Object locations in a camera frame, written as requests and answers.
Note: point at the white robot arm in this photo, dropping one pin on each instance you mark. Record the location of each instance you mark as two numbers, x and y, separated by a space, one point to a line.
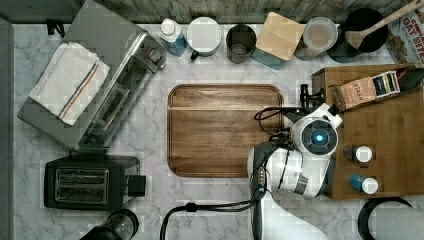
298 159

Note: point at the blue bottle white cap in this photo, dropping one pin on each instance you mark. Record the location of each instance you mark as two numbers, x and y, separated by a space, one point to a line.
173 37

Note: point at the dark shaker white cap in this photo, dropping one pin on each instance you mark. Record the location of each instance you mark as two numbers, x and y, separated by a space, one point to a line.
358 153

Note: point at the stash tea box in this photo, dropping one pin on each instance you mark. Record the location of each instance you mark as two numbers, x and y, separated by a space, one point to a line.
364 91

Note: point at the oat bites cereal box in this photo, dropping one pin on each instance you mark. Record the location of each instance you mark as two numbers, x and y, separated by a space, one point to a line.
406 38

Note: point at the white striped dish towel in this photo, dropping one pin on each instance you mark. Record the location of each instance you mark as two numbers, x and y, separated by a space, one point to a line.
70 82

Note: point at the blue shaker white cap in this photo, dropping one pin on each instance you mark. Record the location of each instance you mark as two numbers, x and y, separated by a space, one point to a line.
364 184

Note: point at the bamboo lid glass container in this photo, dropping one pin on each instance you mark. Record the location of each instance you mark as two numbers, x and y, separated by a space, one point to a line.
277 41

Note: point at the dark grey cup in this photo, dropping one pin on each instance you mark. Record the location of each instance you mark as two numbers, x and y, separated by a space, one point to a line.
241 41

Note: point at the stainless toaster oven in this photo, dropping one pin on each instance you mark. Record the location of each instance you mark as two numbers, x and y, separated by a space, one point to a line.
133 56

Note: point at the white lidded mug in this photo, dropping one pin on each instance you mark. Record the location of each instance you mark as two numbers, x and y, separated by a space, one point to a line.
203 36

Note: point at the black utensil pot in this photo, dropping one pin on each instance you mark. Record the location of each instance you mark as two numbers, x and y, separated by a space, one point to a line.
358 20

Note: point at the wooden cutting board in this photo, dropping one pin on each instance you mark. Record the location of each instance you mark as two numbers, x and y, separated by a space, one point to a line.
211 127

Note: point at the wooden spatula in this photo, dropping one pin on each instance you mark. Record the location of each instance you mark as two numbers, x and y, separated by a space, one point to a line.
355 38

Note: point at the black two-slot toaster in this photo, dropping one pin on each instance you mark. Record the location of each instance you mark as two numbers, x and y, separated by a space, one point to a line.
92 182

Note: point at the black drawer handle bar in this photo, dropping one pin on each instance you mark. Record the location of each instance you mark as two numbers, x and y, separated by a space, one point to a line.
308 99

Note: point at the clear lidded plastic jar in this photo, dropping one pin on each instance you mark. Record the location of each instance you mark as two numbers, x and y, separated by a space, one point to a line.
319 35

